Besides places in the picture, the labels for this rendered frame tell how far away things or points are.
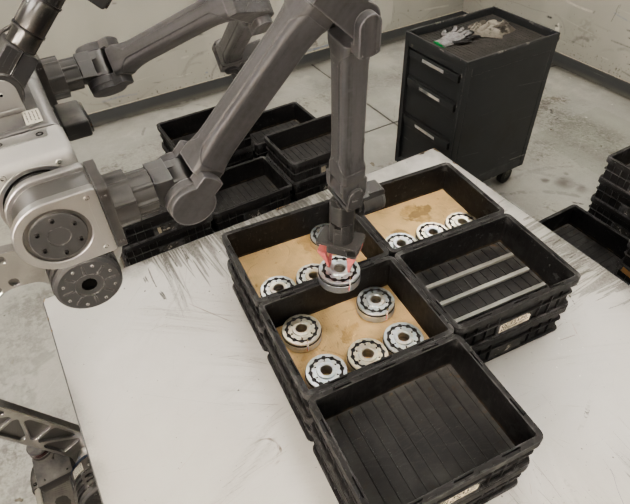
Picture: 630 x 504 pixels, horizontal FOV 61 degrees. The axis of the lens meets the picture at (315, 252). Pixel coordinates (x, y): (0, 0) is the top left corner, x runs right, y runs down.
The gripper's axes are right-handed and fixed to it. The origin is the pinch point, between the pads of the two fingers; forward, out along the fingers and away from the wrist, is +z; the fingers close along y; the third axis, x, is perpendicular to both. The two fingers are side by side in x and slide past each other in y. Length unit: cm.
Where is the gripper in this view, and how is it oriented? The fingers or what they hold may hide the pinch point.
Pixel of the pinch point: (339, 265)
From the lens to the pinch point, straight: 129.2
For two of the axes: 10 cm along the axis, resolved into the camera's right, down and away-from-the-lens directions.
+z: 0.0, 7.4, 6.8
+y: -9.4, -2.4, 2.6
